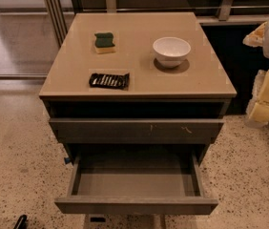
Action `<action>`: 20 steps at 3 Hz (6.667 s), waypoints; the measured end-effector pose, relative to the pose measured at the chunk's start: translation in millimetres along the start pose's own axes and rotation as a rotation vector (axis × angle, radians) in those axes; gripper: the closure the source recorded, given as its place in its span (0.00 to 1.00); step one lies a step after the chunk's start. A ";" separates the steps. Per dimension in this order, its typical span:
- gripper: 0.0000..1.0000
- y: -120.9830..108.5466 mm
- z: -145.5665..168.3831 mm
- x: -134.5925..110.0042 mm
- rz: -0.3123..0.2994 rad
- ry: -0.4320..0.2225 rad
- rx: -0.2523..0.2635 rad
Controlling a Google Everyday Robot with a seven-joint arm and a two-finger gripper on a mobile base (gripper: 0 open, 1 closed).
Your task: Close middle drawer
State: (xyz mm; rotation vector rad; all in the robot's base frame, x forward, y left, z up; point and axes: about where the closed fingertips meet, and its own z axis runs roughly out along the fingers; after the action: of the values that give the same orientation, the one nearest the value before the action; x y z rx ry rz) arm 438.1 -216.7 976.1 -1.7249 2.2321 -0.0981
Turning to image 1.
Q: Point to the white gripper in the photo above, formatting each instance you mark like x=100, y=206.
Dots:
x=258, y=111

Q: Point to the grey drawer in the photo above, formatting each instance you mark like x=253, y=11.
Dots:
x=135, y=131
x=136, y=184

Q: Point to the grey drawer cabinet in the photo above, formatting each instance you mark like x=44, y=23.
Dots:
x=199, y=88

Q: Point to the grey top drawer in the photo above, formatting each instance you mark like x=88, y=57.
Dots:
x=135, y=131

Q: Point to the white ceramic bowl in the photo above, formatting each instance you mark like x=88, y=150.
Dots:
x=170, y=52

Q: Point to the black snack packet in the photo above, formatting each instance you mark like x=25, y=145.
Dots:
x=109, y=81

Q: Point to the green yellow sponge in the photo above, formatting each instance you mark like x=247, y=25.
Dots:
x=104, y=42

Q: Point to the black tape floor marker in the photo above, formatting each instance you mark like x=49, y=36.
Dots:
x=97, y=220

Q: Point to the black object floor corner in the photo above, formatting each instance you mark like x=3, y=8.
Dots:
x=21, y=222

